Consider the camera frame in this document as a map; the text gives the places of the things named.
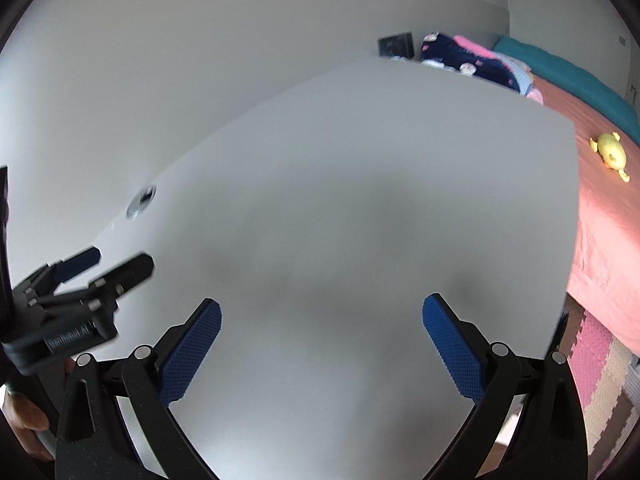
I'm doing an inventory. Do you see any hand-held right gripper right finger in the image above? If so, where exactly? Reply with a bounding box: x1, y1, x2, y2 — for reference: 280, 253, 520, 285
422, 293, 591, 480

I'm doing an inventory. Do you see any teal pillow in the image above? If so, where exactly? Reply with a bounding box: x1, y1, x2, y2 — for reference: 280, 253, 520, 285
492, 36, 640, 142

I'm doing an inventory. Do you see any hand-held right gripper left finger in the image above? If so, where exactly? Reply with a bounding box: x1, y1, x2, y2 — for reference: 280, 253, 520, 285
54, 298, 222, 480

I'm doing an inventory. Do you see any light blue textured cloth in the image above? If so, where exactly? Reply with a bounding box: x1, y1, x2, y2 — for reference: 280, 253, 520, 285
500, 57, 534, 94

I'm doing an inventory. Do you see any person's left hand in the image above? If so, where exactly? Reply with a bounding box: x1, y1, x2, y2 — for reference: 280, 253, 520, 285
0, 391, 54, 462

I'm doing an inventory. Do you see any pink bed sheet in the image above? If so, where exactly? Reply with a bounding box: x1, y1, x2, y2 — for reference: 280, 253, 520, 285
530, 75, 640, 357

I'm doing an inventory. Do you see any table cable grommet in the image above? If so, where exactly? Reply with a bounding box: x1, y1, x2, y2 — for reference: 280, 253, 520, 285
126, 185, 157, 220

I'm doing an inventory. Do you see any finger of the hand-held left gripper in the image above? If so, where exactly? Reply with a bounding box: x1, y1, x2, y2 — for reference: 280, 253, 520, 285
87, 253, 155, 307
50, 246, 102, 284

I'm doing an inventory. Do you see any yellow plush toy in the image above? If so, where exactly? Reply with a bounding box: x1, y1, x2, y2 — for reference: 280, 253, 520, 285
587, 132, 632, 183

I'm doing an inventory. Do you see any navy printed blanket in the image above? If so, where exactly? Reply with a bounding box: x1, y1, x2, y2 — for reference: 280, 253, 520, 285
419, 32, 523, 92

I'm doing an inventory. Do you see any pink blanket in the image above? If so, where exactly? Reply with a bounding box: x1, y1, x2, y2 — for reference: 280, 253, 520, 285
452, 35, 497, 59

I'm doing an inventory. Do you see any pastel foam floor mat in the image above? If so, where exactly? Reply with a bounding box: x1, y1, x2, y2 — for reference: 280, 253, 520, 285
559, 310, 640, 463

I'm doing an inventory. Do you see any black box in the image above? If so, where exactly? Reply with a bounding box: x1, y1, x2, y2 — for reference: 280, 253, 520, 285
377, 32, 415, 59

